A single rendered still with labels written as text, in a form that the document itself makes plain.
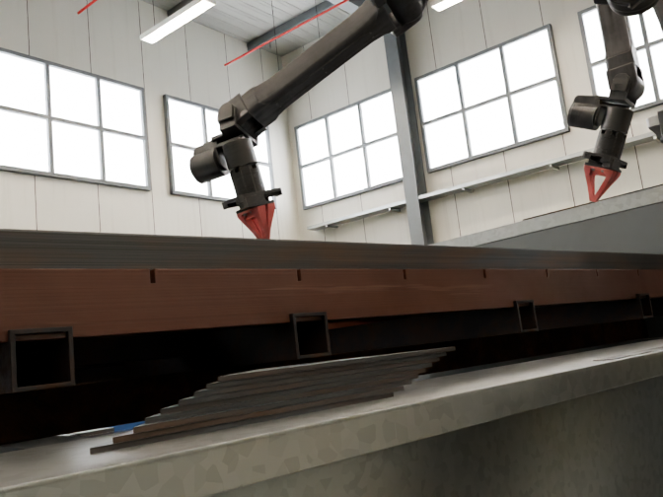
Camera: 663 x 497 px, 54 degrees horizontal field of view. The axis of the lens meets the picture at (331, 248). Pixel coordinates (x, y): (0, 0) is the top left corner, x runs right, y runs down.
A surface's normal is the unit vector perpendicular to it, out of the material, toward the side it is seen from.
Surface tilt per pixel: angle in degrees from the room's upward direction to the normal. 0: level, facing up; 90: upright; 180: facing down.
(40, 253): 90
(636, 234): 90
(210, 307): 90
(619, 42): 82
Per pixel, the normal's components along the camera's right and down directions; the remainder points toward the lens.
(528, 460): 0.66, -0.19
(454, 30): -0.63, -0.05
